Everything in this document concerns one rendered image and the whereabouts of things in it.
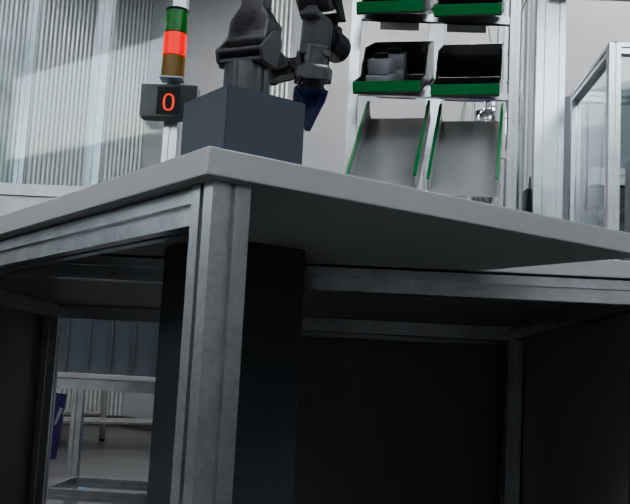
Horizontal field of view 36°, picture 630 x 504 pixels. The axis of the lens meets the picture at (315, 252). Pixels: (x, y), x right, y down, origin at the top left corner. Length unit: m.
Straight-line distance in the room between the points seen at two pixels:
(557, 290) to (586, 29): 5.00
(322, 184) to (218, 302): 0.17
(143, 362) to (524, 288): 2.36
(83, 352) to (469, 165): 2.28
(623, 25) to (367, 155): 4.60
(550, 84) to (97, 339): 1.94
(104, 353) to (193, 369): 2.88
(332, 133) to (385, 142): 6.50
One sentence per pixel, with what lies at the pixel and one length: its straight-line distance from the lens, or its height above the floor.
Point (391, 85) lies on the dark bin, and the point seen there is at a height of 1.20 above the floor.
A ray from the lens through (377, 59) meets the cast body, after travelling 1.90.
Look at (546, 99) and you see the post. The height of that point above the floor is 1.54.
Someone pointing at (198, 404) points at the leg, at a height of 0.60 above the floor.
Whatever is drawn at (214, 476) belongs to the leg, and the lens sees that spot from 0.99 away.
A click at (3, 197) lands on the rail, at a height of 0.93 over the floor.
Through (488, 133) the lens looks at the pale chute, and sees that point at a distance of 2.02.
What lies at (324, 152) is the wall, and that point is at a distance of 8.52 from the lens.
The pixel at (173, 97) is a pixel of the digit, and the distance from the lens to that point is 2.10.
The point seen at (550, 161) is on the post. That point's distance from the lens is 3.09.
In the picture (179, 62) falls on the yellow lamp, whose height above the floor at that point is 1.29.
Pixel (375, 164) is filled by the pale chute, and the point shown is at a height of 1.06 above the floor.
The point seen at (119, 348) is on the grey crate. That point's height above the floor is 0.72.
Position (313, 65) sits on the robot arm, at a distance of 1.72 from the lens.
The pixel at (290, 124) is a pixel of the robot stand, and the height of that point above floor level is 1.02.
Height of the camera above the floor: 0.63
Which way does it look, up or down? 8 degrees up
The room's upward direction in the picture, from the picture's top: 3 degrees clockwise
